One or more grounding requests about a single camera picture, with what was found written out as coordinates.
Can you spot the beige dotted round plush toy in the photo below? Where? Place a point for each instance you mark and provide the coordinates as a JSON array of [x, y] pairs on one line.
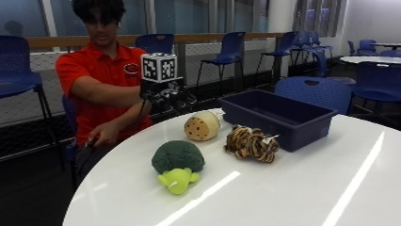
[[201, 126]]

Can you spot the white marker cube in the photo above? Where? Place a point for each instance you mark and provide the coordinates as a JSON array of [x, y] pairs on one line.
[[158, 67]]

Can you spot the blue chair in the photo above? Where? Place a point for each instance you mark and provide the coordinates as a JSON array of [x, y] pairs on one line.
[[229, 51], [281, 47], [16, 78], [375, 83], [154, 43], [313, 92], [366, 46], [310, 40], [321, 64]]

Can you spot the wooden handrail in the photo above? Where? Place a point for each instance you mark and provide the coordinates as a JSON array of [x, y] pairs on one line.
[[200, 37]]

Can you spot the green broccoli plush toy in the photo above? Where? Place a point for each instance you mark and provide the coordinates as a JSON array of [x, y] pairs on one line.
[[177, 163]]

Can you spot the the person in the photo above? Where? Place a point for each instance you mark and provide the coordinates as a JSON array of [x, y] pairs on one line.
[[100, 69]]

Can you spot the striped tiger plush toy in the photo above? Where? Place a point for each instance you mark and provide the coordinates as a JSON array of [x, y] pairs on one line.
[[250, 143]]

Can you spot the dark blue plastic bin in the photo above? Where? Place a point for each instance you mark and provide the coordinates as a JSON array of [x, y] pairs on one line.
[[275, 117]]

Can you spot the white column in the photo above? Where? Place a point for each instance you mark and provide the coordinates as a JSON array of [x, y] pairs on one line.
[[281, 15]]

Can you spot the white round table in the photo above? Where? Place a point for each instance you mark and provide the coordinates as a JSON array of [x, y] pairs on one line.
[[371, 59]]

